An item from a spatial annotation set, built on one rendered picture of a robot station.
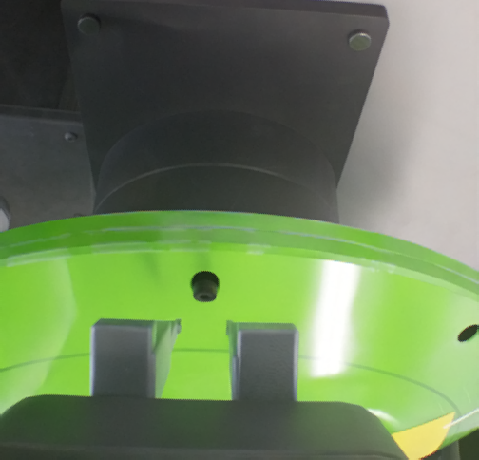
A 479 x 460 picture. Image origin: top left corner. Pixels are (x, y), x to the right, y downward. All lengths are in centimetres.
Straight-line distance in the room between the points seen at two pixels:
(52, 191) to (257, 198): 27
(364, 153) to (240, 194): 11
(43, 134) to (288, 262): 32
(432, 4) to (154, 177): 16
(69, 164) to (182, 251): 33
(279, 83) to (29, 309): 17
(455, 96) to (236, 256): 20
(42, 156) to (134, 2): 23
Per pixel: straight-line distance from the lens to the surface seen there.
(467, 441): 67
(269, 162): 31
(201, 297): 19
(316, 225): 19
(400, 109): 35
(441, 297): 21
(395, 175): 40
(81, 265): 19
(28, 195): 54
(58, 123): 46
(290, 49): 30
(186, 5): 29
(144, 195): 30
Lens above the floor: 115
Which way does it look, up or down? 34 degrees down
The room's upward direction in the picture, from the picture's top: 180 degrees counter-clockwise
